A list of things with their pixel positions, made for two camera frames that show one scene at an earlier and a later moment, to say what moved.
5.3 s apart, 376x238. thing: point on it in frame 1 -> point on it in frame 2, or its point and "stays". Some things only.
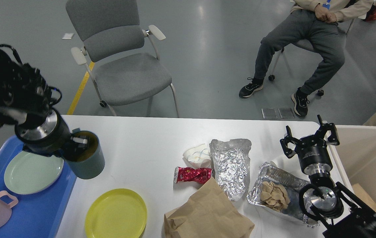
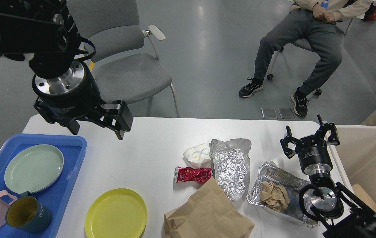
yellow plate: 119,213 stays
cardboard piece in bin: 362,195 stays
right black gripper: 314,155 stays
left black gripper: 52,138 -> 74,97
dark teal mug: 86,163 -> 26,212
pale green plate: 27,172 stays
